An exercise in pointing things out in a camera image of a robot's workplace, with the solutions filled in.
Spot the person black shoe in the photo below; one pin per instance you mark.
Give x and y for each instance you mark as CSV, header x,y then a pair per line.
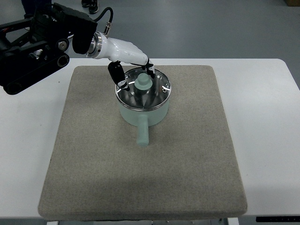
x,y
85,3
93,7

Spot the cardboard box corner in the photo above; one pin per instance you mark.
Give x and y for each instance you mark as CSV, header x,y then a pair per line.
x,y
293,3

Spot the glass lid with green knob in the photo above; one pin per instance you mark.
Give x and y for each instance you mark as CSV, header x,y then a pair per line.
x,y
145,94

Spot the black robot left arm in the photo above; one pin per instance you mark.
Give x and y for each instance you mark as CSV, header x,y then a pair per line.
x,y
33,48

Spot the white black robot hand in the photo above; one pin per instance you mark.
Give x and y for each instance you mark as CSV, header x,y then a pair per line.
x,y
119,51

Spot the black panel under table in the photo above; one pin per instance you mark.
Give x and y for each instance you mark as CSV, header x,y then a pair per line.
x,y
283,219

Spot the mint green saucepan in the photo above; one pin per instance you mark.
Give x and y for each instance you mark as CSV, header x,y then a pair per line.
x,y
143,120

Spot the grey felt mat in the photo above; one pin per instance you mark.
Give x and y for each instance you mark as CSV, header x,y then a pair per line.
x,y
102,169

